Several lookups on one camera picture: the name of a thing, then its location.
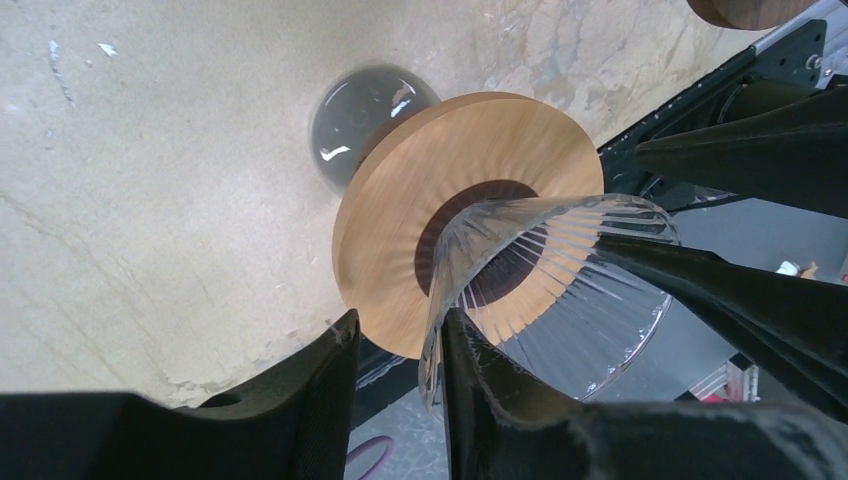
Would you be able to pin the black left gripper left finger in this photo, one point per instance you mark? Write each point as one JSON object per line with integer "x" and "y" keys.
{"x": 291, "y": 421}

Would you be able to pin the grey glass carafe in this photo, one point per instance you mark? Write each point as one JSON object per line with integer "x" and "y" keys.
{"x": 357, "y": 112}

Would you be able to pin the dark walnut dripper stand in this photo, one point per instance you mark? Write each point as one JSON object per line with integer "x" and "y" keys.
{"x": 748, "y": 15}

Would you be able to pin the light bamboo dripper stand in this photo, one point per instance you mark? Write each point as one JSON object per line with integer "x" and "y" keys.
{"x": 485, "y": 145}

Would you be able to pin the clear glass dripper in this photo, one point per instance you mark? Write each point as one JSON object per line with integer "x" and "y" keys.
{"x": 532, "y": 277}

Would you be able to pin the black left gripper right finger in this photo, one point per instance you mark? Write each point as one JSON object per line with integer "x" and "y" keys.
{"x": 502, "y": 422}

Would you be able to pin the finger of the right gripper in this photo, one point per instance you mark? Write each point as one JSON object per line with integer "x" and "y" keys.
{"x": 795, "y": 155}
{"x": 794, "y": 328}

